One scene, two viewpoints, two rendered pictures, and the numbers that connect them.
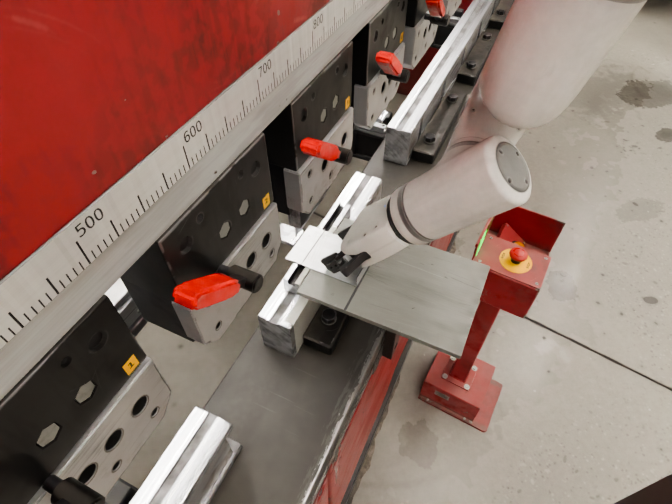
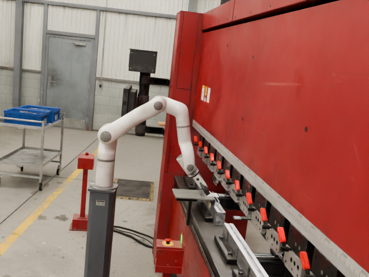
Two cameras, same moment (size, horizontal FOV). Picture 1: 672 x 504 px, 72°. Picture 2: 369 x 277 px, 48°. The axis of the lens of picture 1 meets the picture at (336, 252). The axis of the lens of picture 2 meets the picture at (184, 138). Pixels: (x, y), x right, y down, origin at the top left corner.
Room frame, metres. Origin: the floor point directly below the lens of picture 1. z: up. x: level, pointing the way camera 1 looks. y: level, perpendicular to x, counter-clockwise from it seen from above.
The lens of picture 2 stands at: (2.63, -1.76, 1.89)
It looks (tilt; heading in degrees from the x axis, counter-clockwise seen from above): 11 degrees down; 145
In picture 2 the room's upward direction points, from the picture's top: 6 degrees clockwise
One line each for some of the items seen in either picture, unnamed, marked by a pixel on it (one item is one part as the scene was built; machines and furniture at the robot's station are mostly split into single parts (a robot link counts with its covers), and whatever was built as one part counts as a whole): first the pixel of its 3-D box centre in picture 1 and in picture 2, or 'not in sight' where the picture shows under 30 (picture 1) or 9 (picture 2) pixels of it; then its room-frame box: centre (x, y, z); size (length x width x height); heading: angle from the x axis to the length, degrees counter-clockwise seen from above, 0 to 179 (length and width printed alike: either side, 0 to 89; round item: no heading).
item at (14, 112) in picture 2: not in sight; (27, 117); (-3.04, -0.34, 0.92); 0.50 x 0.36 x 0.18; 56
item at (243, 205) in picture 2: not in sight; (252, 197); (1.21, -0.29, 1.26); 0.15 x 0.09 x 0.17; 155
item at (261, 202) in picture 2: not in sight; (266, 211); (1.39, -0.38, 1.26); 0.15 x 0.09 x 0.17; 155
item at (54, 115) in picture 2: not in sight; (39, 113); (-3.38, -0.09, 0.92); 0.50 x 0.36 x 0.18; 56
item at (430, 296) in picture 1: (395, 280); (192, 194); (0.45, -0.10, 1.00); 0.26 x 0.18 x 0.01; 65
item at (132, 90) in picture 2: not in sight; (129, 106); (-0.84, 0.03, 1.42); 0.45 x 0.12 x 0.36; 149
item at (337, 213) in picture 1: (319, 245); (213, 198); (0.53, 0.03, 0.99); 0.20 x 0.03 x 0.03; 155
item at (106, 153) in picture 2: not in sight; (107, 141); (0.11, -0.60, 1.30); 0.19 x 0.12 x 0.24; 149
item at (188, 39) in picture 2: not in sight; (210, 145); (-0.30, 0.61, 1.15); 0.85 x 0.25 x 2.30; 65
